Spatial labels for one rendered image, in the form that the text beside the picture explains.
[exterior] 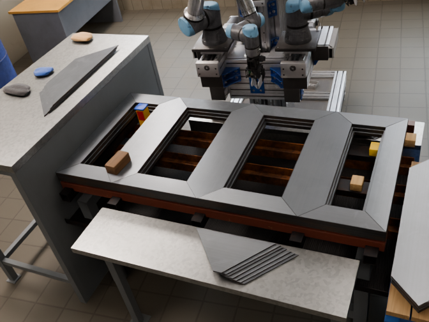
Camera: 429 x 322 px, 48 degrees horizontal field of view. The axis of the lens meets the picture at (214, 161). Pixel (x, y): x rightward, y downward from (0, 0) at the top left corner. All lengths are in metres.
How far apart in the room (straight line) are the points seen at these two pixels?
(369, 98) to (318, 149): 2.00
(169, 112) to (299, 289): 1.27
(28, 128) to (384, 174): 1.69
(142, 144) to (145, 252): 0.63
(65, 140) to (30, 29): 3.21
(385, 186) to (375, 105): 2.08
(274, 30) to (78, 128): 1.26
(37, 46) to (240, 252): 4.25
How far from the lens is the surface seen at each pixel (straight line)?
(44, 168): 2.51
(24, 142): 2.49
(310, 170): 2.16
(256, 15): 2.62
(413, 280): 1.81
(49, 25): 5.53
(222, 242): 2.01
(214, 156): 2.30
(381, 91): 4.31
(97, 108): 2.78
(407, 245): 1.91
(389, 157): 2.23
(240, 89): 3.02
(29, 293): 3.27
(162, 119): 2.65
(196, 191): 2.13
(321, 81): 4.05
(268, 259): 1.95
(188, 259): 2.04
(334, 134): 2.36
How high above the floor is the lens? 2.28
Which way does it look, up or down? 38 degrees down
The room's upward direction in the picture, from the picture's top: 12 degrees counter-clockwise
